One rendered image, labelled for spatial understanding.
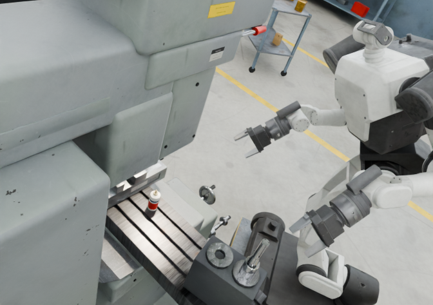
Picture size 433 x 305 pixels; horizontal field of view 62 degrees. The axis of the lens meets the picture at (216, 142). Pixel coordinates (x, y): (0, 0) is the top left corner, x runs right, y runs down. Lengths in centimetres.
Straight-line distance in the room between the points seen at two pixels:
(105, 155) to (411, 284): 275
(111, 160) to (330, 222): 59
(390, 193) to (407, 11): 749
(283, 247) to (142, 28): 155
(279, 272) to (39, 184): 145
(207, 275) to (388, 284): 209
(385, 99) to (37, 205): 92
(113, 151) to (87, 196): 20
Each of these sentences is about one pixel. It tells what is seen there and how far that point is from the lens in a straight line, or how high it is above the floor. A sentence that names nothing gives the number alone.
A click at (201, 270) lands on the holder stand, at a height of 106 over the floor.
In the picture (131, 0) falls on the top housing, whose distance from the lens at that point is 72.
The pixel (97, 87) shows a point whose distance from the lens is 73.
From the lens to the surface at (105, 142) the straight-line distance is 87.
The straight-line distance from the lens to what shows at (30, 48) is 68.
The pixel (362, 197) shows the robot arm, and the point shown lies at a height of 149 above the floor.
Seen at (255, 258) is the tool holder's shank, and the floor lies 121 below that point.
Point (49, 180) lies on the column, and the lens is 72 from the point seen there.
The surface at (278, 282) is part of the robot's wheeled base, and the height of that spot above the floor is 57.
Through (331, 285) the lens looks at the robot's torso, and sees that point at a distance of 185.
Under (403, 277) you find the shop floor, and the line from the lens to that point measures 325.
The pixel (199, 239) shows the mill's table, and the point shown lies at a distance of 147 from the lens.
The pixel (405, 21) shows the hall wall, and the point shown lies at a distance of 846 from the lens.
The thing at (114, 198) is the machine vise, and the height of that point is 95.
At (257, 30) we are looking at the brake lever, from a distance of 110.
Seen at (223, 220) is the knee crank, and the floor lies 50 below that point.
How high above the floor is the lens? 210
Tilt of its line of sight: 39 degrees down
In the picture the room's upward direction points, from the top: 20 degrees clockwise
